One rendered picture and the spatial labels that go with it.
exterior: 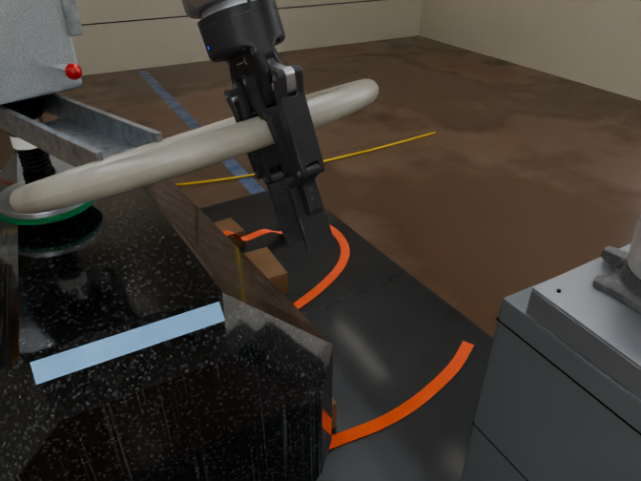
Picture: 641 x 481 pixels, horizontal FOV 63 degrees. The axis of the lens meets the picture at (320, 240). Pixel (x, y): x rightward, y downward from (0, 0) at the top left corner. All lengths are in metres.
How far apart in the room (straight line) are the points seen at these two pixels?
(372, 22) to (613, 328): 6.66
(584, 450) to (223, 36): 1.00
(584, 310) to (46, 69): 1.14
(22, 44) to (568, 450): 1.33
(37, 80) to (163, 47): 5.22
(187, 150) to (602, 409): 0.88
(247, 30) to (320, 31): 6.61
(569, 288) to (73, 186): 0.90
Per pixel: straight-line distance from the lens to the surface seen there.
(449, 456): 1.86
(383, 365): 2.08
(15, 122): 1.19
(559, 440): 1.24
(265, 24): 0.50
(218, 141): 0.50
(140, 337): 1.01
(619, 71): 5.90
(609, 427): 1.13
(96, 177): 0.54
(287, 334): 1.15
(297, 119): 0.48
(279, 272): 2.35
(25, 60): 1.23
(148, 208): 1.37
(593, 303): 1.12
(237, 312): 1.06
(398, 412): 1.93
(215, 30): 0.51
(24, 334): 1.06
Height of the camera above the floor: 1.49
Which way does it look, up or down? 32 degrees down
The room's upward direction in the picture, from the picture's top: straight up
